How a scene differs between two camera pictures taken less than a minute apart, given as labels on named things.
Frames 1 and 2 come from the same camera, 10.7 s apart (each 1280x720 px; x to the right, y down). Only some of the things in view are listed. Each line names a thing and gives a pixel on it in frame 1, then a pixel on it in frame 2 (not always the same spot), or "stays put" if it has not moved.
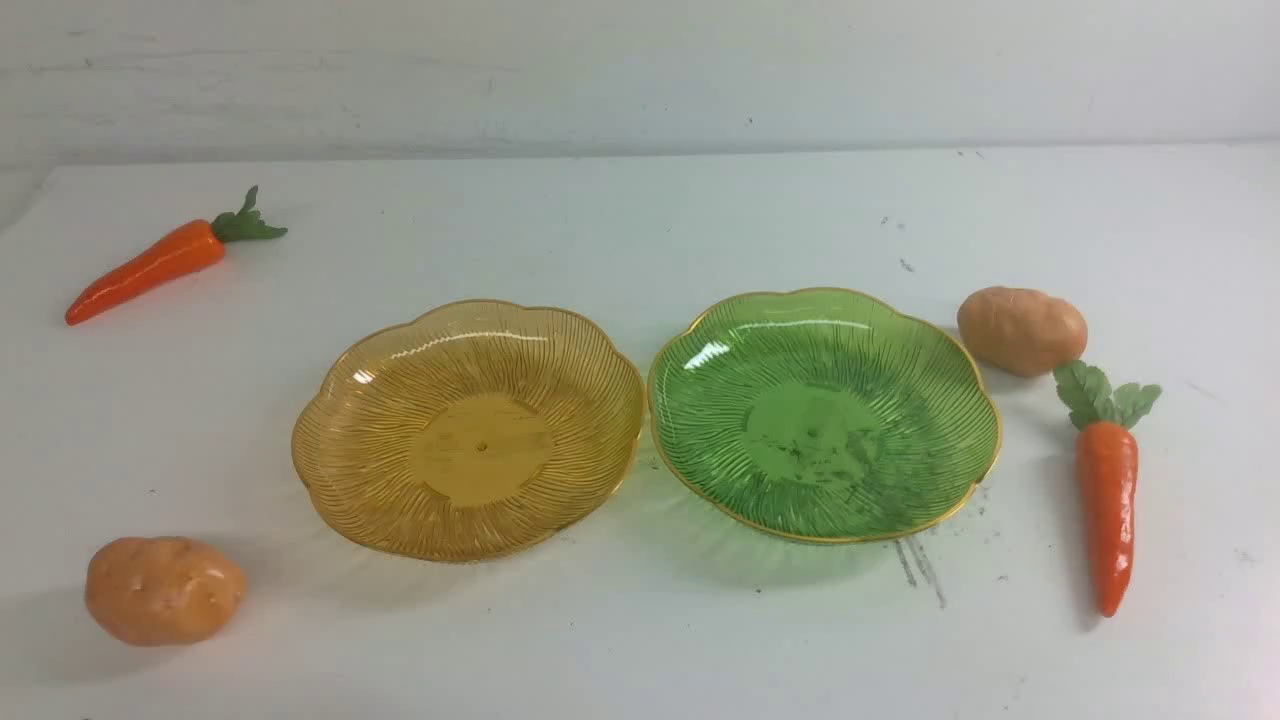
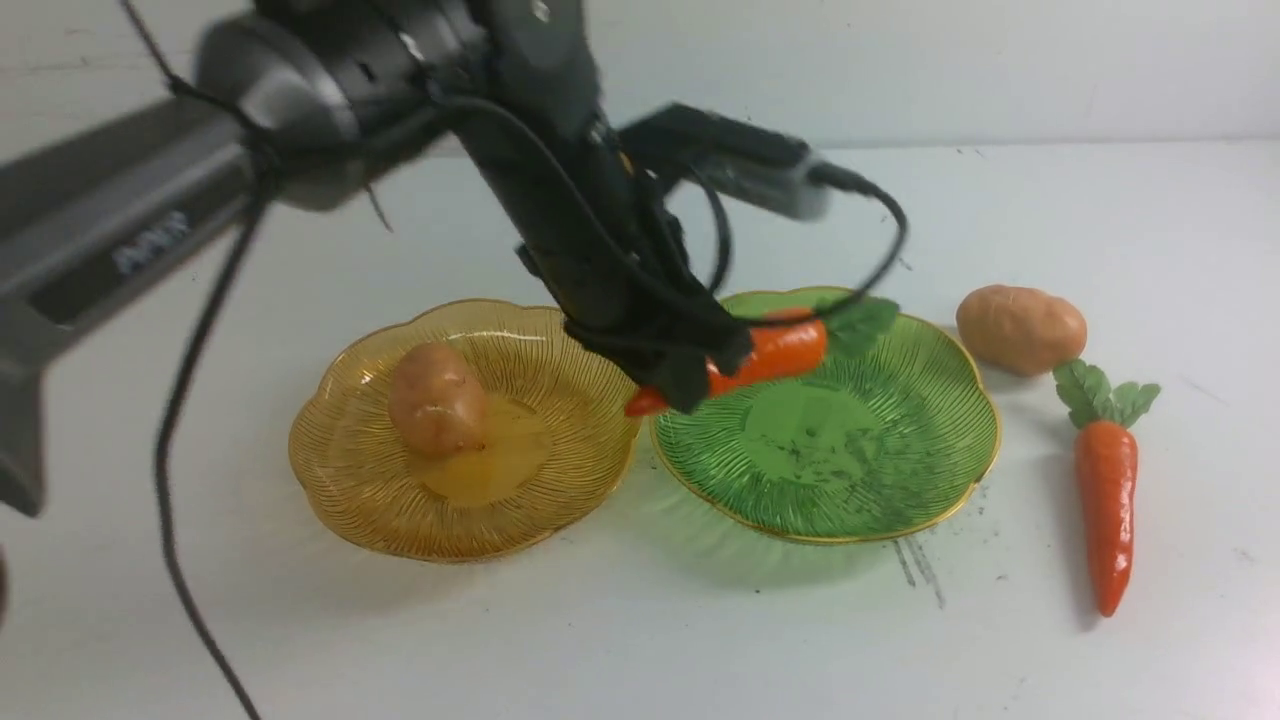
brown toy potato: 1020,331 stays put
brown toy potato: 163,591 → 437,402
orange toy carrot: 196,247 → 788,346
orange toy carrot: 1108,456 stays put
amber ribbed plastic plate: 470,430 stays put
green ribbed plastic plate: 825,414 stays put
